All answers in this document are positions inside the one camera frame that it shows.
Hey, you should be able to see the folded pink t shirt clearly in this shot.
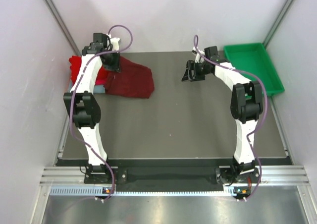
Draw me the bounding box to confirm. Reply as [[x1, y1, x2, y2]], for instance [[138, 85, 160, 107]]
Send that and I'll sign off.
[[95, 78, 106, 86]]

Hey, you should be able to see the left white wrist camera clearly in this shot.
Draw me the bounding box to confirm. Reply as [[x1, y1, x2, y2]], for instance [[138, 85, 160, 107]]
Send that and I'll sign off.
[[110, 37, 120, 51]]

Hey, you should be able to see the left corner aluminium post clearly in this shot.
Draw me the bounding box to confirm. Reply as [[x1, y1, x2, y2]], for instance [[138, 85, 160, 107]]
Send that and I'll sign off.
[[44, 0, 81, 56]]

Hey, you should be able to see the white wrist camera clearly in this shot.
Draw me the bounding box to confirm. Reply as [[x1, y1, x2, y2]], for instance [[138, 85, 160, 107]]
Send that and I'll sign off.
[[110, 37, 120, 51], [192, 48, 205, 63]]

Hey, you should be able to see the folded grey blue t shirt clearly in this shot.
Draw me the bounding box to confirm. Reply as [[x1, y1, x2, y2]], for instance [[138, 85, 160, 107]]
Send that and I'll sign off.
[[67, 83, 105, 94]]

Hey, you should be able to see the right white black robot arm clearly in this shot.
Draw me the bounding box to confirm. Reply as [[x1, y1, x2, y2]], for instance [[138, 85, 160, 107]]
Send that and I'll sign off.
[[182, 46, 263, 185]]

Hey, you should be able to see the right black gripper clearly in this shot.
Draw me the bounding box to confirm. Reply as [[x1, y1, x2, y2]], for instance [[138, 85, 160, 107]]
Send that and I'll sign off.
[[181, 60, 209, 83]]

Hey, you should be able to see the corner aluminium post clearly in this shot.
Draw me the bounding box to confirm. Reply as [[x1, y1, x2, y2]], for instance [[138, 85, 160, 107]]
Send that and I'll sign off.
[[44, 0, 81, 56], [263, 0, 295, 48]]

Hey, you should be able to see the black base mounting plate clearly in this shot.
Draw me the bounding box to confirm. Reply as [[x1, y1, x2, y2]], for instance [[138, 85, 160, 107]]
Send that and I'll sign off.
[[85, 167, 260, 188]]

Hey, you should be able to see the dark red t shirt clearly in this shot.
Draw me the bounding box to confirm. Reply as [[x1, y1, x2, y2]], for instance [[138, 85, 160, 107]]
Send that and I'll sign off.
[[104, 56, 155, 99]]

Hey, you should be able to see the green plastic bin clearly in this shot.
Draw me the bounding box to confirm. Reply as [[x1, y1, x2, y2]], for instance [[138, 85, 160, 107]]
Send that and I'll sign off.
[[223, 43, 285, 97]]

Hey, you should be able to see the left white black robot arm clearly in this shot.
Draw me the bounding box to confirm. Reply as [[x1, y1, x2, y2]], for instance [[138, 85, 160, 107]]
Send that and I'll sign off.
[[63, 33, 120, 183]]

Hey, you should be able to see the folded bright red t shirt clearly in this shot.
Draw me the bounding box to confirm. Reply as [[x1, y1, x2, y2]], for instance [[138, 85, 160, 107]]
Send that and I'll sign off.
[[69, 56, 109, 84]]

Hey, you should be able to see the slotted grey cable duct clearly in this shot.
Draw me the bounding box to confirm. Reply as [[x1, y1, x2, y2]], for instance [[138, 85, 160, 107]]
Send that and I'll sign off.
[[50, 186, 236, 197]]

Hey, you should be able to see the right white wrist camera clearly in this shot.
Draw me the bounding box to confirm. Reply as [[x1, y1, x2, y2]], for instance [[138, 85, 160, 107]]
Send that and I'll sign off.
[[192, 48, 205, 63]]

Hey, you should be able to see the aluminium frame rail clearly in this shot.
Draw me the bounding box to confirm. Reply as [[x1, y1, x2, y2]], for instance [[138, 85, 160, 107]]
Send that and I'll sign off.
[[40, 166, 309, 186]]

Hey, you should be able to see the right corner aluminium post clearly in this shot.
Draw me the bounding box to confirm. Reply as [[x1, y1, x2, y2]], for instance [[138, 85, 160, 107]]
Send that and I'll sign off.
[[263, 0, 295, 48]]

